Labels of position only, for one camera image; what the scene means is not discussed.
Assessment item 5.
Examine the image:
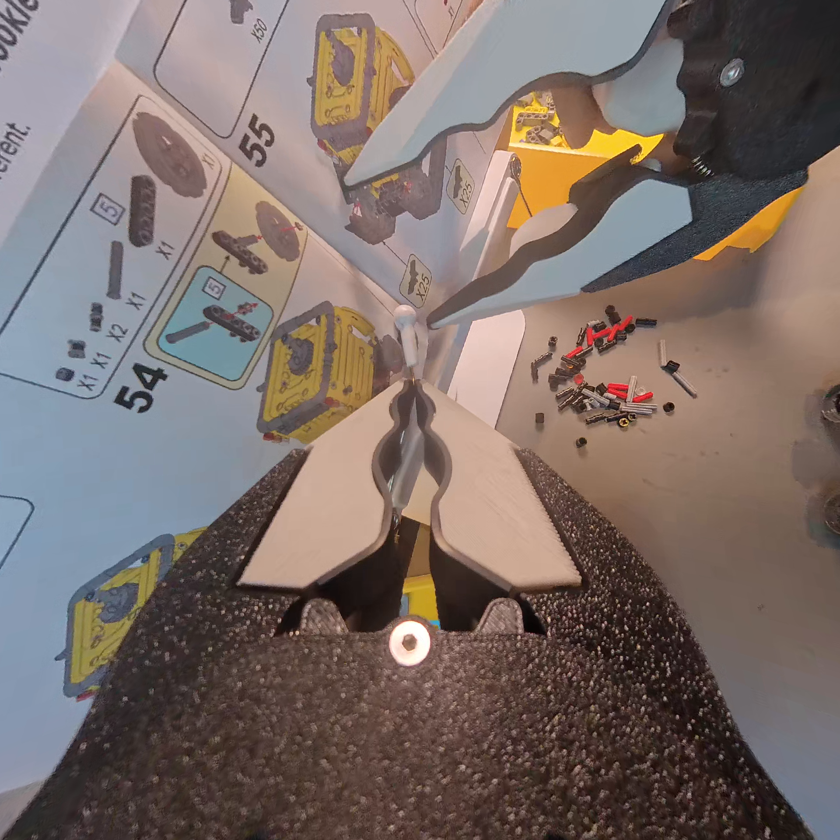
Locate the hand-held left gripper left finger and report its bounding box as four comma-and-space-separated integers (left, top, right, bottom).
237, 381, 418, 598

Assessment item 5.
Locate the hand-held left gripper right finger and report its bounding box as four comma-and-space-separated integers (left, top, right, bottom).
420, 381, 582, 598

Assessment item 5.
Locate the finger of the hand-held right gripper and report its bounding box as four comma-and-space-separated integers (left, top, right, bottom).
342, 0, 673, 193
424, 161, 697, 330

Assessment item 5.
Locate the white document stand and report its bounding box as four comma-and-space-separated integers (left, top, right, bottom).
392, 147, 529, 526

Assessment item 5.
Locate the printed instruction booklet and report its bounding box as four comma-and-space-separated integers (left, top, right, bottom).
0, 0, 526, 788

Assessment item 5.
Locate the black yellow toy brick vehicle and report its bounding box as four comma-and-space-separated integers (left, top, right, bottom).
819, 381, 840, 532

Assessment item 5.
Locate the grey desk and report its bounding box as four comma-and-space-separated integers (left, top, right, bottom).
447, 171, 840, 840

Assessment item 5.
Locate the white printed task sheet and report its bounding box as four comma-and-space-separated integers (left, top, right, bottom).
0, 0, 143, 263

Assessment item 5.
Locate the yellow plastic box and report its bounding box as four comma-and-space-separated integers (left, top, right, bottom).
506, 116, 807, 263

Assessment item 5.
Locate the yellow plastic bin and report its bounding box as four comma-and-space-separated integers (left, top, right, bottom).
398, 519, 443, 620

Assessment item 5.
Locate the pile of small brick parts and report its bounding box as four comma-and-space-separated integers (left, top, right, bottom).
529, 302, 678, 458

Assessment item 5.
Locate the grey axle pin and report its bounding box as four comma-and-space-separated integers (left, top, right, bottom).
655, 338, 700, 400

